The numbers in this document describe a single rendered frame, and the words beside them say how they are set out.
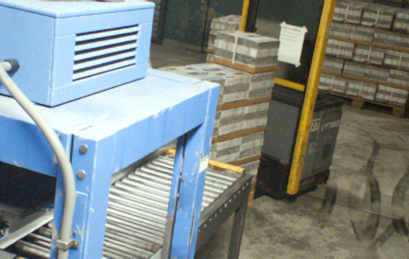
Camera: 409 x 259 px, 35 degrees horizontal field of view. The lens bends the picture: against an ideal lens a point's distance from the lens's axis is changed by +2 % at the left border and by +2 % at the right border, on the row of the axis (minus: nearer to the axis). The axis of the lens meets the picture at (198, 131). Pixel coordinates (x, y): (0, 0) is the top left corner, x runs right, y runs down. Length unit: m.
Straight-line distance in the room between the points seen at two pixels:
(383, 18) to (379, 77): 0.75
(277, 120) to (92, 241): 4.03
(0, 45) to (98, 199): 0.40
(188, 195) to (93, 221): 0.60
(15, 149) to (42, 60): 0.20
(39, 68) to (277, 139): 4.01
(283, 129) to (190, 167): 3.44
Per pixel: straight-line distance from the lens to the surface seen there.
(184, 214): 1.88
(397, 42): 8.68
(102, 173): 1.27
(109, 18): 1.54
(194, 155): 1.81
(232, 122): 4.47
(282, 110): 5.21
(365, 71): 8.78
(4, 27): 1.44
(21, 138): 1.31
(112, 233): 2.54
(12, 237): 2.48
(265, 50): 4.57
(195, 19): 10.97
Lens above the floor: 1.94
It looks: 17 degrees down
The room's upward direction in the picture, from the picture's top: 8 degrees clockwise
